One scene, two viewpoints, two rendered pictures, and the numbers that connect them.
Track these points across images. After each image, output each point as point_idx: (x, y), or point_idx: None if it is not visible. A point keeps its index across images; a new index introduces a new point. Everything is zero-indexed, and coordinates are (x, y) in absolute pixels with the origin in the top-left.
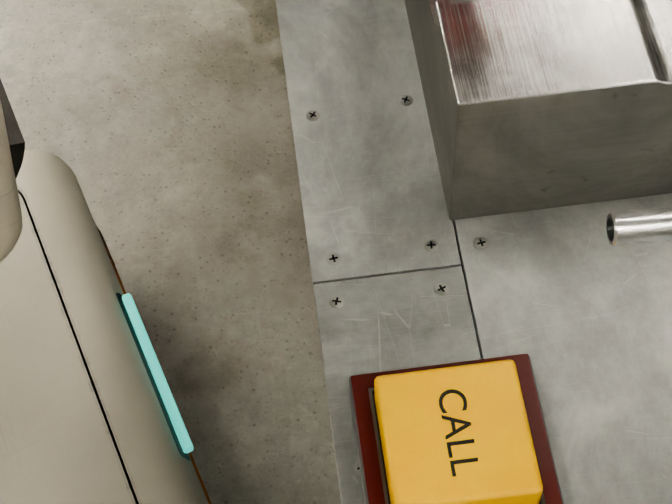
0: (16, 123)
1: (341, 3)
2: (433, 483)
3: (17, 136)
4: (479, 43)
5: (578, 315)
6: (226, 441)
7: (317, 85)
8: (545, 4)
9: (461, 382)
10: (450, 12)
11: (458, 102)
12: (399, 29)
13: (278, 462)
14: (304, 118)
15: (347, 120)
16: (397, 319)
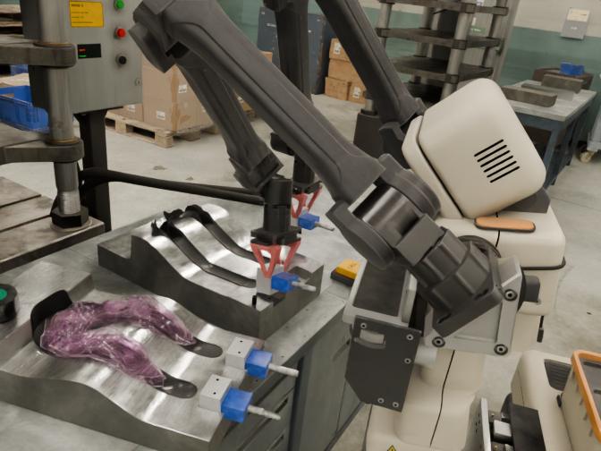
0: (369, 410)
1: (299, 328)
2: (359, 264)
3: (371, 406)
4: (312, 266)
5: None
6: None
7: (319, 320)
8: (296, 264)
9: (346, 268)
10: (311, 270)
11: (324, 263)
12: (294, 319)
13: None
14: (327, 318)
15: (320, 313)
16: (341, 291)
